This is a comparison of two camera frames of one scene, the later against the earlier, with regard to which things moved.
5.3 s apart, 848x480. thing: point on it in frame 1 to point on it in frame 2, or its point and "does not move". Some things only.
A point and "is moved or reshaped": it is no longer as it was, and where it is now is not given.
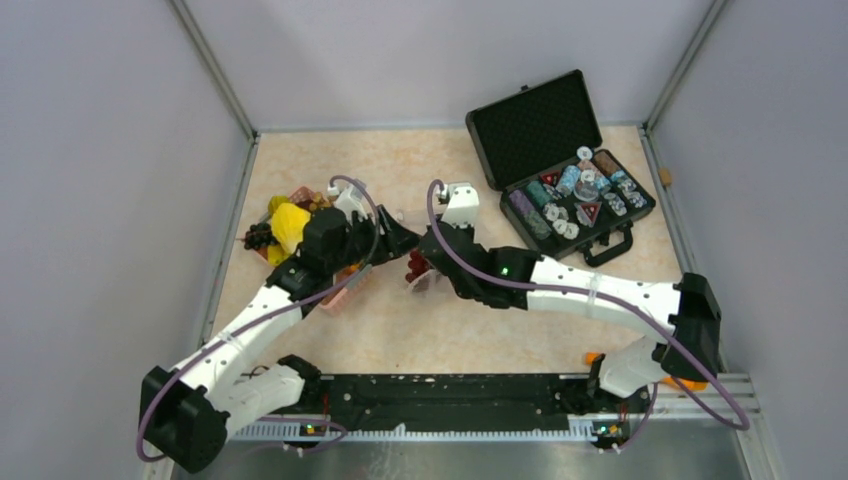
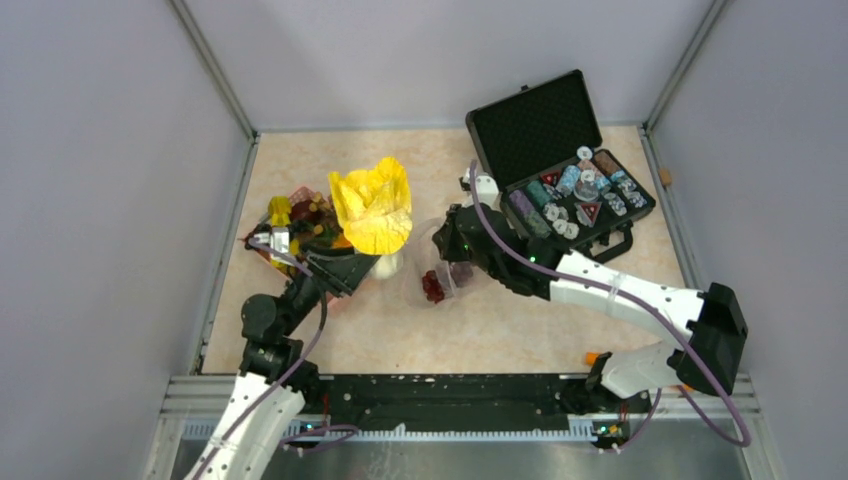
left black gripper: x=396 y=241 to x=340 y=268
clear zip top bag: x=428 y=280 is moved or reshaped
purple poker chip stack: x=521 y=202 does not move
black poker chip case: x=559 y=194 does not move
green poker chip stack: x=539 y=192 does not move
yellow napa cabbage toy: x=288 y=225 to x=374 y=206
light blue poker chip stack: x=568 y=180 does not move
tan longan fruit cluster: x=319 y=201 does not move
